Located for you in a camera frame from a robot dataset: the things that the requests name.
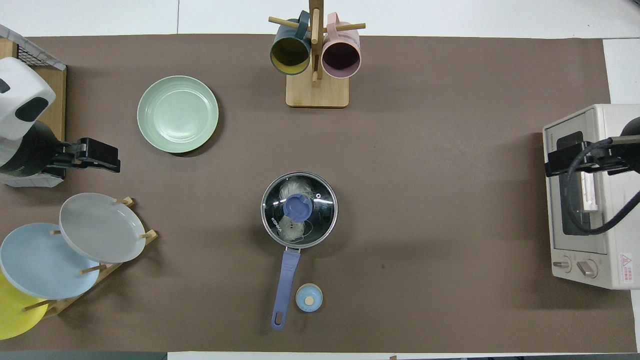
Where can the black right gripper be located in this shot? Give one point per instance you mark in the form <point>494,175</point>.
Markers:
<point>562,160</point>

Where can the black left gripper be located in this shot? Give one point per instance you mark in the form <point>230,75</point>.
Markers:
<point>100,152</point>

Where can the clear plastic bag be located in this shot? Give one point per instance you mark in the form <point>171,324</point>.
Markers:
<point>290,192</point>

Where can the glass lid with blue knob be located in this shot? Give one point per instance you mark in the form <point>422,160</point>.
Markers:
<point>322,220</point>

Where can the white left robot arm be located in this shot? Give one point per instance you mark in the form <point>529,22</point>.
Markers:
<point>20,100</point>

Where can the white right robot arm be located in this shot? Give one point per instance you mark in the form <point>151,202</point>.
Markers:
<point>631,131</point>

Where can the grey plate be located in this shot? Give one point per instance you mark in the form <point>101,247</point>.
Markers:
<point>100,227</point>

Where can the light green plate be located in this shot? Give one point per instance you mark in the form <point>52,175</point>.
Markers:
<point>177,114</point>

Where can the light blue plate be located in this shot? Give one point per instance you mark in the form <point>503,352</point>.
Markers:
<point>40,262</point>

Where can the wooden plate rack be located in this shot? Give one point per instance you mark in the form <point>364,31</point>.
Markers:
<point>95,282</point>

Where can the yellow plate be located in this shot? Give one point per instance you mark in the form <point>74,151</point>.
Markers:
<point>15,315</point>

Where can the beige toaster oven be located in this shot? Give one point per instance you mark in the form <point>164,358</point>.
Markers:
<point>615,200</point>

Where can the grey patterned cloth bag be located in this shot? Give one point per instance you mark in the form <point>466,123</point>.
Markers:
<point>30,181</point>

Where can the brown table mat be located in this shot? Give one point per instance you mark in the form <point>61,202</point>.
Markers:
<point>425,200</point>

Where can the dark teal mug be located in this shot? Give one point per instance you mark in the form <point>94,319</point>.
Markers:
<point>290,50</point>

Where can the wooden mug tree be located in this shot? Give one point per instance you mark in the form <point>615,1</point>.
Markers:
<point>317,92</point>

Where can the pink mug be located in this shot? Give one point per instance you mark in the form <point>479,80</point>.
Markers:
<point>341,57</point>

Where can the small blue round lid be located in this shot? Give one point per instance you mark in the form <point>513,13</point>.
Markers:
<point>309,297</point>

